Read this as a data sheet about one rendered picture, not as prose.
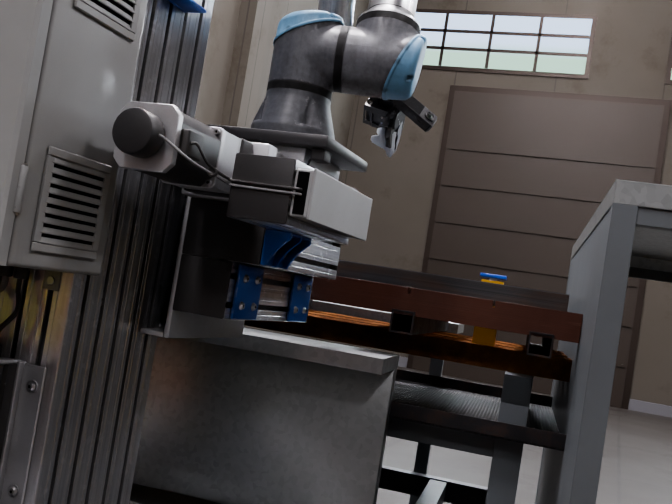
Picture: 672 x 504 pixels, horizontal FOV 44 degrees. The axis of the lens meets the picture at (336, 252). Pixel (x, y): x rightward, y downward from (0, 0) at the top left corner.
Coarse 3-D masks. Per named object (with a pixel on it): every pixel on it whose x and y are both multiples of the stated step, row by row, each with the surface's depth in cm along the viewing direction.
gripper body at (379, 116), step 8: (368, 104) 193; (376, 104) 192; (384, 104) 192; (392, 104) 191; (368, 112) 194; (376, 112) 192; (384, 112) 191; (392, 112) 190; (400, 112) 193; (368, 120) 195; (376, 120) 194; (384, 120) 193; (400, 120) 195
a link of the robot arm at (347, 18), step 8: (320, 0) 169; (328, 0) 167; (336, 0) 167; (344, 0) 167; (352, 0) 168; (320, 8) 169; (328, 8) 168; (336, 8) 167; (344, 8) 168; (352, 8) 169; (344, 16) 169; (352, 16) 170; (344, 24) 169; (352, 24) 172
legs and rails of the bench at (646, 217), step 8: (640, 208) 136; (648, 208) 136; (640, 216) 136; (648, 216) 136; (656, 216) 135; (664, 216) 135; (640, 224) 136; (648, 224) 136; (656, 224) 135; (664, 224) 135; (632, 272) 255; (640, 272) 255; (648, 272) 254; (656, 272) 254; (664, 272) 253; (656, 280) 254; (664, 280) 253
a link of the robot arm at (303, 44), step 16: (288, 16) 143; (304, 16) 142; (320, 16) 142; (336, 16) 144; (288, 32) 142; (304, 32) 141; (320, 32) 142; (336, 32) 142; (288, 48) 142; (304, 48) 141; (320, 48) 141; (336, 48) 141; (272, 64) 145; (288, 64) 142; (304, 64) 141; (320, 64) 141; (336, 64) 141; (272, 80) 143; (304, 80) 141; (320, 80) 142; (336, 80) 143
